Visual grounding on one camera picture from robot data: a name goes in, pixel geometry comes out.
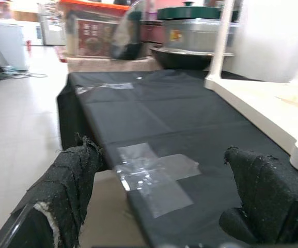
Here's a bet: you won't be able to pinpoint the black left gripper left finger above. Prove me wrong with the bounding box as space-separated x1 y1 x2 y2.
0 133 104 248

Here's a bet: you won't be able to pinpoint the green round pot lid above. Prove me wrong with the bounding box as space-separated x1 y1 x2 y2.
156 1 222 20

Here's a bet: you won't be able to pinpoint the white floor cables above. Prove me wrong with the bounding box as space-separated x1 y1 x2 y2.
0 71 48 80

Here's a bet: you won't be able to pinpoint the clear tape strip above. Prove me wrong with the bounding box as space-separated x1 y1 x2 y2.
75 82 134 95

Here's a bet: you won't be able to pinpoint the black bag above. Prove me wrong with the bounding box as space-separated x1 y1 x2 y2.
109 5 146 60

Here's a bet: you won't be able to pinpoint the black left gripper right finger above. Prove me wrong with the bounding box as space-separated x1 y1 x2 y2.
219 146 298 245

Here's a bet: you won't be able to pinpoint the orange box lid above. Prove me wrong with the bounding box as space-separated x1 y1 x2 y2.
58 0 131 11

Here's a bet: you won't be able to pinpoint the clear plastic container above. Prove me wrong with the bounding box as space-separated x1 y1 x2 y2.
163 19 239 54

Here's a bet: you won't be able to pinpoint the black tablecloth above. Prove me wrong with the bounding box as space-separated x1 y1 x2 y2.
56 68 298 248

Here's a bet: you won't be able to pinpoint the beige cloth covered shelf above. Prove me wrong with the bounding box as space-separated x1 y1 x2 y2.
66 55 164 73

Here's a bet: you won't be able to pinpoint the white plastic table top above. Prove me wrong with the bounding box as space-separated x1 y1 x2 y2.
204 74 298 161

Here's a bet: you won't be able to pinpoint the red printed carton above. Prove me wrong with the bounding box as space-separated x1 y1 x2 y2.
66 12 120 59

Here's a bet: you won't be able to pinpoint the white cabinet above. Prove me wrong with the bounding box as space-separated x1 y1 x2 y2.
0 20 29 72

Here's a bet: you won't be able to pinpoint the pink plastic bag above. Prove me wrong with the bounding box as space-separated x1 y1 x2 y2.
151 0 188 10

